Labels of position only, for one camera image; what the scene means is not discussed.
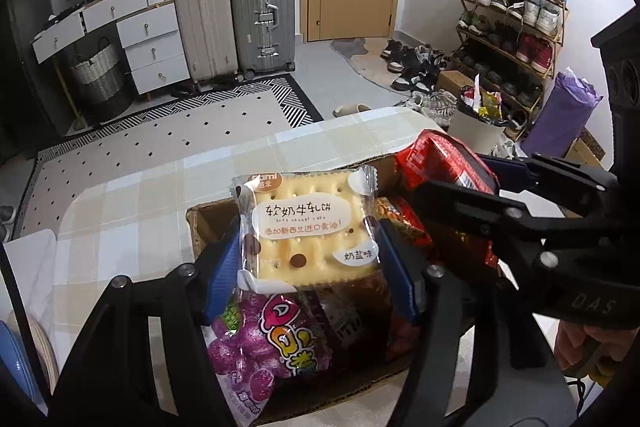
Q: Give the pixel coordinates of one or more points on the white trash bin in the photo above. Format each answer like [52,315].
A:
[472,132]

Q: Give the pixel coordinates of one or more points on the person's right hand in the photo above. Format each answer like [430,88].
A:
[575,347]

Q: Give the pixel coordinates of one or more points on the red wafer packet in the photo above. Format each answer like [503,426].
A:
[440,157]

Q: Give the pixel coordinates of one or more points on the beige plate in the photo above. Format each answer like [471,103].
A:
[42,352]

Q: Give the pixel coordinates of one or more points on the purple bag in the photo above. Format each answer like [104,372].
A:
[560,117]

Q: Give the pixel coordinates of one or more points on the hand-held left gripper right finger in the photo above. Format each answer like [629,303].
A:
[397,277]

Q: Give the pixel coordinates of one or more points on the pile of loose shoes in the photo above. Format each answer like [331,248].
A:
[410,77]

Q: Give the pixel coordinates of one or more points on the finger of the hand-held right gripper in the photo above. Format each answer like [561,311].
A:
[505,169]
[465,207]

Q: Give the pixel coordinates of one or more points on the small cardboard carton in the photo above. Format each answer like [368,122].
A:
[587,149]
[452,83]

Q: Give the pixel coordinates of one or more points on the silver suitcase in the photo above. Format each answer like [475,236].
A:
[262,17]

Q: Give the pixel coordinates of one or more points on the wooden shoe rack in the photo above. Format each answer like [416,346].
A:
[559,38]

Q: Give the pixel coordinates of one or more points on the white drawer desk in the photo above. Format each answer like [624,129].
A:
[150,52]

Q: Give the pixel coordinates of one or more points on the beige slipper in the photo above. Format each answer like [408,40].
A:
[350,109]

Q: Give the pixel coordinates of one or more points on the brown cardboard box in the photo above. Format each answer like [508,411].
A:
[207,229]

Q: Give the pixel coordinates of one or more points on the beige grey door mat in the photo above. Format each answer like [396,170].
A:
[370,67]

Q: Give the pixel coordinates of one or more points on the red orange chips packet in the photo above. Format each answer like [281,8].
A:
[415,232]

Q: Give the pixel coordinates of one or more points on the purple gummy candy packet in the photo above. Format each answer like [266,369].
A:
[270,342]

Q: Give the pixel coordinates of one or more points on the white paper sheet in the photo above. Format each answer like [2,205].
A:
[30,272]

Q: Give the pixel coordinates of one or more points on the beige suitcase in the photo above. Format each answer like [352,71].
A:
[205,22]

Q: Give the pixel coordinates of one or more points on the woven laundry basket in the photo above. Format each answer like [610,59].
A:
[97,77]

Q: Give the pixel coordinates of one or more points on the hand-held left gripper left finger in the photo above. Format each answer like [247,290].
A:
[225,267]

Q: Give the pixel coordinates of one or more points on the black white patterned rug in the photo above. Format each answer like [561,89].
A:
[175,122]

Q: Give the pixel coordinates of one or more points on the dark grey refrigerator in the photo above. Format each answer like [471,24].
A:
[25,32]

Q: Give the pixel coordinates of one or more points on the square cracker packet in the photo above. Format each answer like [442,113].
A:
[300,227]

